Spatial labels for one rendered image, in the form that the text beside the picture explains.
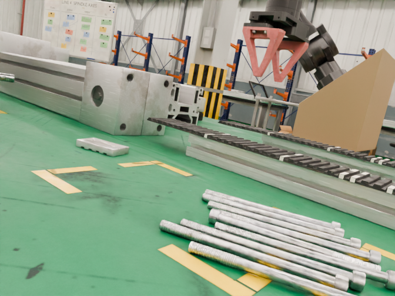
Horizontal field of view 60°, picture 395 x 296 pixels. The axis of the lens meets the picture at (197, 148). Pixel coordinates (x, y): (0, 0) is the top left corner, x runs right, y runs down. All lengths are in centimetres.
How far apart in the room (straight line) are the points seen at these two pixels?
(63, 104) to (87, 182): 34
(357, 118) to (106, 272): 79
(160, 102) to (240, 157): 20
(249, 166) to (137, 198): 17
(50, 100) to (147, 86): 20
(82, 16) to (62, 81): 602
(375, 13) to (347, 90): 766
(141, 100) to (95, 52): 587
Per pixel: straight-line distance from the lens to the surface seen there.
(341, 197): 35
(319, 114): 93
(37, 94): 68
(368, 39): 844
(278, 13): 57
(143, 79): 51
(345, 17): 873
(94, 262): 18
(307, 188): 35
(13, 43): 85
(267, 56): 57
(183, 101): 75
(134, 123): 51
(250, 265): 18
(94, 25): 645
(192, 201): 27
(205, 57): 414
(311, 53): 103
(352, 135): 90
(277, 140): 57
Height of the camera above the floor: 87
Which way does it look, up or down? 10 degrees down
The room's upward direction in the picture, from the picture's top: 10 degrees clockwise
